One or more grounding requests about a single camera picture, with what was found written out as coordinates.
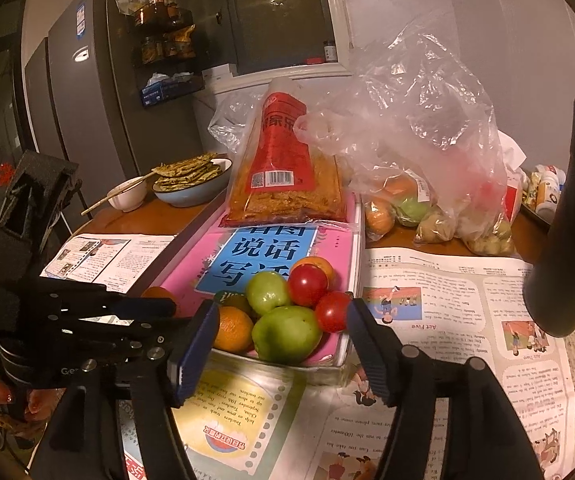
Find red cherry tomato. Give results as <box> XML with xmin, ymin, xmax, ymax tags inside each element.
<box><xmin>287</xmin><ymin>266</ymin><xmax>327</xmax><ymax>307</ymax></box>
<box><xmin>315</xmin><ymin>292</ymin><xmax>353</xmax><ymax>334</ymax></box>

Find large green round fruit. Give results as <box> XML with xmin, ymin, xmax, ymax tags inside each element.
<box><xmin>252</xmin><ymin>306</ymin><xmax>323</xmax><ymax>365</ymax></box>

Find large orange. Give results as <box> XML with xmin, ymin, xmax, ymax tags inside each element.
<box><xmin>291</xmin><ymin>256</ymin><xmax>337</xmax><ymax>289</ymax></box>

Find person's left hand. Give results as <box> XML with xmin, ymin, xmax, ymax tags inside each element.
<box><xmin>0</xmin><ymin>379</ymin><xmax>64</xmax><ymax>440</ymax></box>

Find orange tangerine in tray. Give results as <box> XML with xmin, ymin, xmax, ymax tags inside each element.
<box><xmin>140</xmin><ymin>286</ymin><xmax>178</xmax><ymax>318</ymax></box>

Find wooden chopsticks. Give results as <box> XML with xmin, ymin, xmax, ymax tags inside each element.
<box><xmin>80</xmin><ymin>171</ymin><xmax>155</xmax><ymax>216</ymax></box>

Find newspaper sheet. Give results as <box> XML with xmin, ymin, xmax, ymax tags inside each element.
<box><xmin>38</xmin><ymin>231</ymin><xmax>575</xmax><ymax>480</ymax></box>

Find small white bowl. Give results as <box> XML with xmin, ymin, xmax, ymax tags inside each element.
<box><xmin>107</xmin><ymin>177</ymin><xmax>147</xmax><ymax>212</ymax></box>

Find small brown-green fruit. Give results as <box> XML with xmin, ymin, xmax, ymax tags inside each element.
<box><xmin>214</xmin><ymin>290</ymin><xmax>252</xmax><ymax>316</ymax></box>

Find small orange tangerine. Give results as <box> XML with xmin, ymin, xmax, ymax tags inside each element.
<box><xmin>214</xmin><ymin>306</ymin><xmax>254</xmax><ymax>353</ymax></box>

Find pink Chinese workbook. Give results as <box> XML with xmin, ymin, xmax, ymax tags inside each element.
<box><xmin>154</xmin><ymin>224</ymin><xmax>365</xmax><ymax>316</ymax></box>

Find clear rectangular tray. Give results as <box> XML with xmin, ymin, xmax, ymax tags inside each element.
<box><xmin>129</xmin><ymin>194</ymin><xmax>365</xmax><ymax>385</ymax></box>

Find blue bowl of flatbread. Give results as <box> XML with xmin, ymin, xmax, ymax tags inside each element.
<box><xmin>152</xmin><ymin>153</ymin><xmax>233</xmax><ymax>208</ymax></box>

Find small green apple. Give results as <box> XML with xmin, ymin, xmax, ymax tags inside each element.
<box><xmin>245</xmin><ymin>271</ymin><xmax>291</xmax><ymax>316</ymax></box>

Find grey refrigerator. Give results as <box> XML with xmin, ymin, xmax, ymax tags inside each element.
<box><xmin>25</xmin><ymin>0</ymin><xmax>202</xmax><ymax>230</ymax></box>

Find red labelled dried food bag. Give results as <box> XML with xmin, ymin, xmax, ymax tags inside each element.
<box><xmin>221</xmin><ymin>78</ymin><xmax>347</xmax><ymax>228</ymax></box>

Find white medicine bottle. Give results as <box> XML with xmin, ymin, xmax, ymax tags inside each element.
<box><xmin>535</xmin><ymin>170</ymin><xmax>560</xmax><ymax>223</ymax></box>

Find clear plastic bag of produce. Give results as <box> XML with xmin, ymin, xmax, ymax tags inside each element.
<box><xmin>295</xmin><ymin>15</ymin><xmax>515</xmax><ymax>256</ymax></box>

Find small clear plastic bag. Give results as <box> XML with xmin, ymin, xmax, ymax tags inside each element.
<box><xmin>207</xmin><ymin>90</ymin><xmax>263</xmax><ymax>155</ymax></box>

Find shelf with jars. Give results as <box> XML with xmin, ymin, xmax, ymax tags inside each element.
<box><xmin>132</xmin><ymin>0</ymin><xmax>205</xmax><ymax>107</ymax></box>

